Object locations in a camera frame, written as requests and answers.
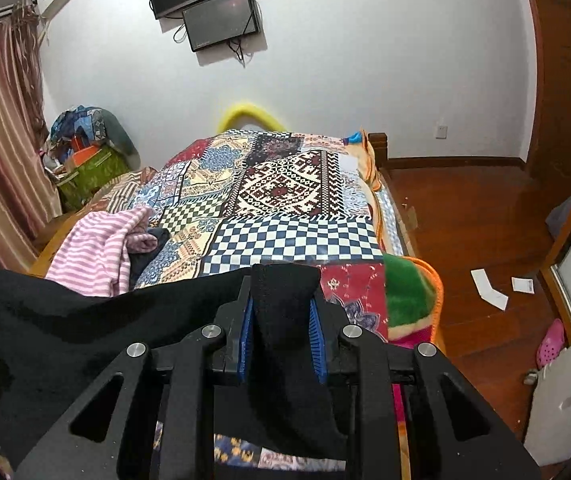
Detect black pants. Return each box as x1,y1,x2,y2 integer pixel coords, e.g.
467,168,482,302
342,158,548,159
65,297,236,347
0,263,348,465

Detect colourful fleece blanket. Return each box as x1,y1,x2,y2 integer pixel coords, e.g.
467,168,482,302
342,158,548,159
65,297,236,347
382,253,447,480

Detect patchwork patterned bedspread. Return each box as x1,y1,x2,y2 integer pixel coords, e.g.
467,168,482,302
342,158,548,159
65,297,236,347
90,129,392,476

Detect pink striped garment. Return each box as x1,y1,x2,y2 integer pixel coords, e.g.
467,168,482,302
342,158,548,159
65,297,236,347
46,206,158,297

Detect large white paper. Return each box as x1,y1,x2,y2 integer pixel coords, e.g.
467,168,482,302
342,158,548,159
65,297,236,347
471,269,509,311

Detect yellow curved headboard pad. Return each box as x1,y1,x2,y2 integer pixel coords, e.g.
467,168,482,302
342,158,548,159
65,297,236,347
217,102,287,134

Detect green storage box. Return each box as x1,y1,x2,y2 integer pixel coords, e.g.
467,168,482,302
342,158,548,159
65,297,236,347
57,146,129,210

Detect small white paper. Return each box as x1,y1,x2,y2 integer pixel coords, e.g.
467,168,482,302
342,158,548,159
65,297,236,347
511,276,535,295

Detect pink croc shoe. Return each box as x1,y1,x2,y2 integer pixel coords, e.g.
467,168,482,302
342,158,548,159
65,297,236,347
535,318,565,370

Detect white rolling cabinet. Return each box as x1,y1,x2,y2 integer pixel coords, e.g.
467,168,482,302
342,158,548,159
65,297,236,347
524,346,571,466

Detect pile of clothes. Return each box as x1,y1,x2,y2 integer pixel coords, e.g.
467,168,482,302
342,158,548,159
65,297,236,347
43,105,140,170

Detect striped pink curtain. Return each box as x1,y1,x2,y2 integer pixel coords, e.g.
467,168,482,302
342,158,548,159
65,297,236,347
0,0,61,272

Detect wooden bed frame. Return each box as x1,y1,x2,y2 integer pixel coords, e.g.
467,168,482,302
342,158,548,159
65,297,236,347
367,132,419,257

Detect white wall socket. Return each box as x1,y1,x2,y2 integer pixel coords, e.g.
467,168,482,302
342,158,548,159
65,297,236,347
435,125,448,140

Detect small wall monitor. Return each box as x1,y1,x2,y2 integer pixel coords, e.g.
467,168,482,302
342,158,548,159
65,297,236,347
182,0,260,52

